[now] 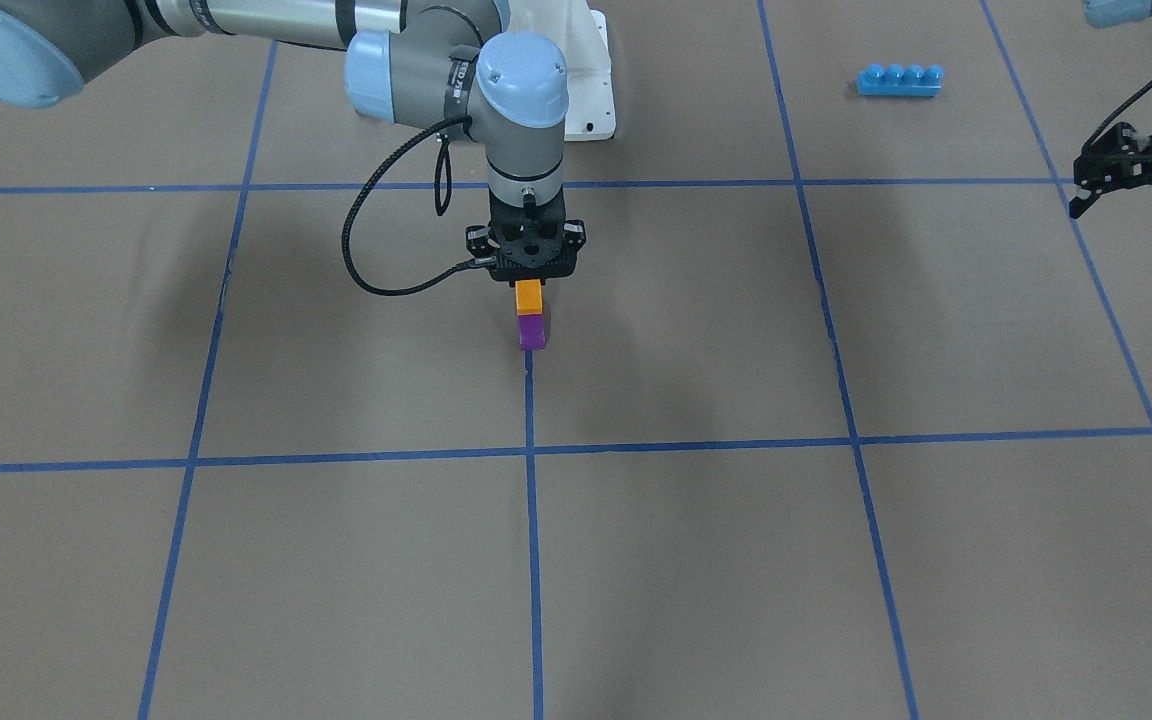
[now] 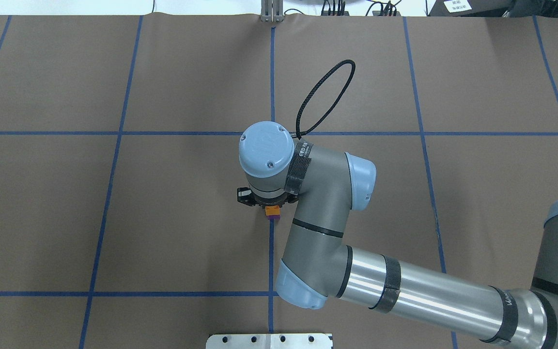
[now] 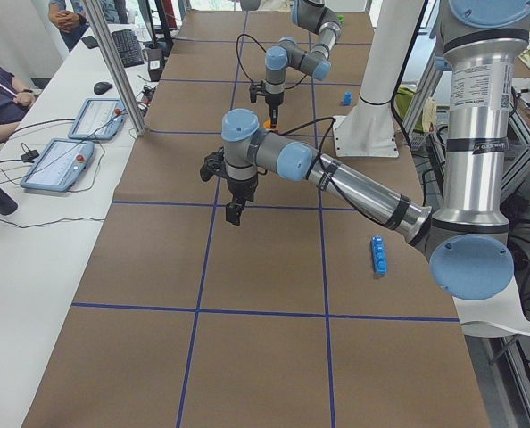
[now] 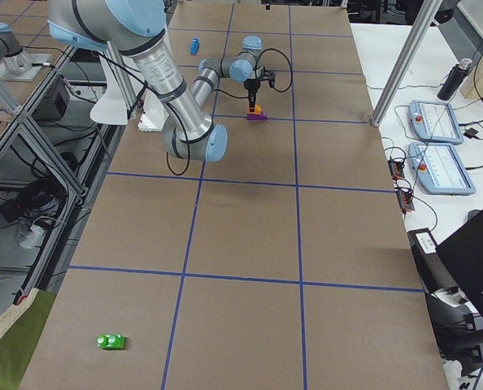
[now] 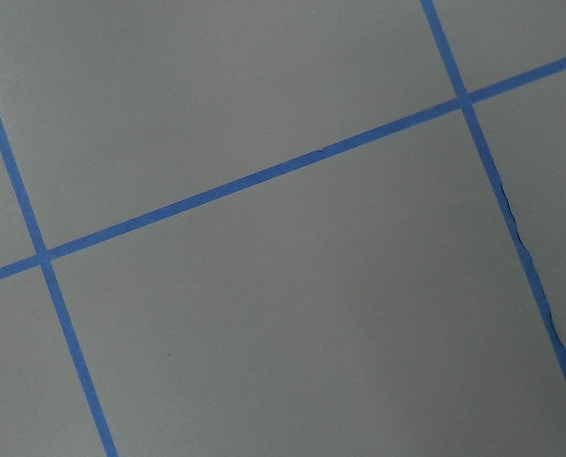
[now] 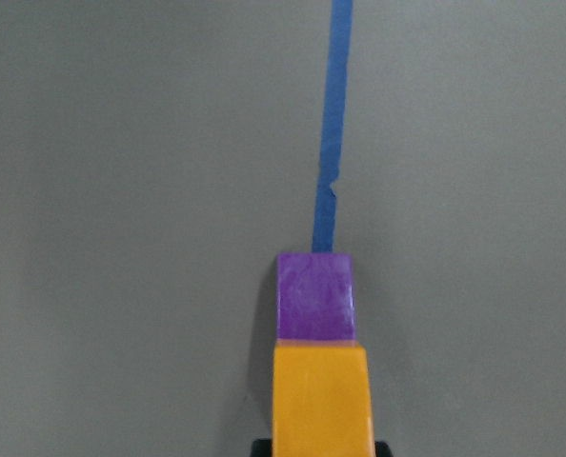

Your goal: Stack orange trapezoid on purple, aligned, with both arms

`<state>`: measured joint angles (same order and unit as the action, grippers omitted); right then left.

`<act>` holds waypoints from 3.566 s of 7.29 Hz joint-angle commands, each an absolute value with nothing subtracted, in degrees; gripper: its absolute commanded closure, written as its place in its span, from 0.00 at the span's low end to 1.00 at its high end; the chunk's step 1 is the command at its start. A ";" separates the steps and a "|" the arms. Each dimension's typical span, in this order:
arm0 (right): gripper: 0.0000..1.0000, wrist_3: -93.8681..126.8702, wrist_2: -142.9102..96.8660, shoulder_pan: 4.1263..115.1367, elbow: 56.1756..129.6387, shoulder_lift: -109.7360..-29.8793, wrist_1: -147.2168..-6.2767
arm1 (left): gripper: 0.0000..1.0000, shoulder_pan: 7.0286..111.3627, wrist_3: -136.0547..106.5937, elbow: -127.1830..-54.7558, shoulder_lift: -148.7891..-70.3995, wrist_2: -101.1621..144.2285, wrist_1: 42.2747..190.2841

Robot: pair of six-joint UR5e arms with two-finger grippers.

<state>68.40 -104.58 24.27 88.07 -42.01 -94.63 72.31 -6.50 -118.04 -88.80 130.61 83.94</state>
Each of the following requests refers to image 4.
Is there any near teach pendant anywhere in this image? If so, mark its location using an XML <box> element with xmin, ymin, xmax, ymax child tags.
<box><xmin>407</xmin><ymin>142</ymin><xmax>476</xmax><ymax>196</ymax></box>

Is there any long blue block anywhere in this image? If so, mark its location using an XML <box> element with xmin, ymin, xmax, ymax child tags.
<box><xmin>189</xmin><ymin>37</ymin><xmax>200</xmax><ymax>55</ymax></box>

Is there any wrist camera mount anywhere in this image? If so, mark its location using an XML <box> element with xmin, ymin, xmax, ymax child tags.
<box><xmin>260</xmin><ymin>69</ymin><xmax>276</xmax><ymax>89</ymax></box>

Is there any far teach pendant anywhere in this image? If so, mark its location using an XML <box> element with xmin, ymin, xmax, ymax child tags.
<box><xmin>408</xmin><ymin>100</ymin><xmax>463</xmax><ymax>145</ymax></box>

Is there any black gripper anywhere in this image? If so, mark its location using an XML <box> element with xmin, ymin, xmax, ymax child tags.
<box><xmin>243</xmin><ymin>78</ymin><xmax>261</xmax><ymax>113</ymax></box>

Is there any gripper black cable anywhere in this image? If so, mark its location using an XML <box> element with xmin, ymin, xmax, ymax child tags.
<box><xmin>212</xmin><ymin>47</ymin><xmax>294</xmax><ymax>98</ymax></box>

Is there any teach pendant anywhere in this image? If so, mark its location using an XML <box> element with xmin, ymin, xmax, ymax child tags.
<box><xmin>408</xmin><ymin>100</ymin><xmax>463</xmax><ymax>145</ymax></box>
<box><xmin>407</xmin><ymin>142</ymin><xmax>476</xmax><ymax>196</ymax></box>

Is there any aluminium frame post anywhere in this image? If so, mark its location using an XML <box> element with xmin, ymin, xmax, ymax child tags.
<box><xmin>370</xmin><ymin>0</ymin><xmax>442</xmax><ymax>128</ymax></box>

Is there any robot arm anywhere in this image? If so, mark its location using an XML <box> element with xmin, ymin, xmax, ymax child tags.
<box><xmin>48</xmin><ymin>0</ymin><xmax>263</xmax><ymax>162</ymax></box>
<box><xmin>0</xmin><ymin>22</ymin><xmax>51</xmax><ymax>81</ymax></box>

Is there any orange trapezoid block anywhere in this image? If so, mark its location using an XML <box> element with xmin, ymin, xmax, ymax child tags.
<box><xmin>247</xmin><ymin>105</ymin><xmax>263</xmax><ymax>115</ymax></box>

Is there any purple trapezoid block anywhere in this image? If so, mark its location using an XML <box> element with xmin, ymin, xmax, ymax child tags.
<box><xmin>246</xmin><ymin>111</ymin><xmax>268</xmax><ymax>121</ymax></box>

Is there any white camera stand pedestal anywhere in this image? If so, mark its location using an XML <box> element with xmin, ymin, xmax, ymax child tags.
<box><xmin>90</xmin><ymin>42</ymin><xmax>168</xmax><ymax>132</ymax></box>

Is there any green cloth with fringe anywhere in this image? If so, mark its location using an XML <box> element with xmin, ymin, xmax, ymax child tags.
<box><xmin>0</xmin><ymin>288</ymin><xmax>55</xmax><ymax>389</ymax></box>

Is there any small electronics board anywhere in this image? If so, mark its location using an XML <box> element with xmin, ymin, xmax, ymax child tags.
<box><xmin>388</xmin><ymin>158</ymin><xmax>415</xmax><ymax>215</ymax></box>

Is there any black water bottle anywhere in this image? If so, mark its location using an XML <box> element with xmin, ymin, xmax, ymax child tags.
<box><xmin>437</xmin><ymin>58</ymin><xmax>473</xmax><ymax>101</ymax></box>

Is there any green block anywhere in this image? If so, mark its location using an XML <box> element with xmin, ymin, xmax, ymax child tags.
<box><xmin>96</xmin><ymin>334</ymin><xmax>126</xmax><ymax>350</ymax></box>

